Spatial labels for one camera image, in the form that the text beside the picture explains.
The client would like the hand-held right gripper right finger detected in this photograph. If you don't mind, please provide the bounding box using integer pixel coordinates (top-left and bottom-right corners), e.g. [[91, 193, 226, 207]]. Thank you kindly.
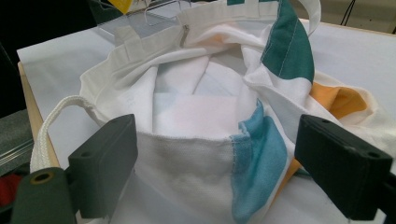
[[293, 114, 394, 221]]

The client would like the yellow packet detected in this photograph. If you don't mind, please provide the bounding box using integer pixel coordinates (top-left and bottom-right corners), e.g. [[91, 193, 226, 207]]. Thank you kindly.
[[107, 0, 139, 15]]

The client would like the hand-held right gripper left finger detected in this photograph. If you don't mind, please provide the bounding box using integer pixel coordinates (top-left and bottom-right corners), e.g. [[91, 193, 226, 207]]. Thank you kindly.
[[67, 113, 139, 219]]

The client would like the clear plastic container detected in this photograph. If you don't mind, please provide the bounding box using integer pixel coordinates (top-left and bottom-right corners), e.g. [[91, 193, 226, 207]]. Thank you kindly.
[[96, 0, 195, 45]]

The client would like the red cloth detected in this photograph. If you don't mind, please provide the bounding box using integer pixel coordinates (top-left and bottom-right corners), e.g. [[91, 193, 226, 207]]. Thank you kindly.
[[0, 173, 23, 207]]

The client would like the white colour-patch tote bag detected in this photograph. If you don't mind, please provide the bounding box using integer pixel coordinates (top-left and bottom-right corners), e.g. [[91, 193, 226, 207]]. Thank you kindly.
[[29, 0, 396, 224]]

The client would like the black cable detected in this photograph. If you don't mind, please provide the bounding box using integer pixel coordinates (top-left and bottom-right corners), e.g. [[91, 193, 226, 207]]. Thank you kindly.
[[340, 0, 357, 26]]

